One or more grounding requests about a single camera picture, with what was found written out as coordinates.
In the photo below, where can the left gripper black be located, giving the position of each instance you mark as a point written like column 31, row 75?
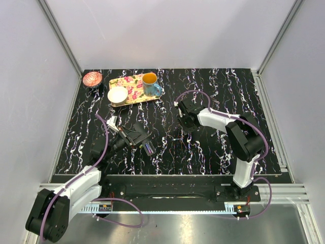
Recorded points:
column 135, row 136

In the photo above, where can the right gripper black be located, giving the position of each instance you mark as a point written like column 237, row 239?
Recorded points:
column 185, row 129

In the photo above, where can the black remote control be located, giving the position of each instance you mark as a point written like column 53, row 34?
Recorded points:
column 143, row 138

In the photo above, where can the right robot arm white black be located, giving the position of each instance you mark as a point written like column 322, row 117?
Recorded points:
column 243, row 133

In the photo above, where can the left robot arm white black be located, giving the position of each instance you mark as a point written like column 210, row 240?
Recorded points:
column 54, row 209

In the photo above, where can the white small bowl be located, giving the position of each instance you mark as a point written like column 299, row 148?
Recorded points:
column 117, row 96

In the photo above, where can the blue mug orange inside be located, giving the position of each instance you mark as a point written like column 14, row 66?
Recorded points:
column 150, row 85

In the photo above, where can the floral yellow tray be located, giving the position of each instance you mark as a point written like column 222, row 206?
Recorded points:
column 134, row 86

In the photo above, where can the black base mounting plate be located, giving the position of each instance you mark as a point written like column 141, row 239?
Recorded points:
column 167, row 193

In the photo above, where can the red patterned bowl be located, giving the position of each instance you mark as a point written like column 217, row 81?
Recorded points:
column 92, row 79

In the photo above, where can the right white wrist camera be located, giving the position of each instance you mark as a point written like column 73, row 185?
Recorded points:
column 180, row 114

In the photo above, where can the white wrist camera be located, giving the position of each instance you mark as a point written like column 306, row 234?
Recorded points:
column 111, row 122
column 180, row 114

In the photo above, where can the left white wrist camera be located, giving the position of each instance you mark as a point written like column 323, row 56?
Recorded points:
column 111, row 122

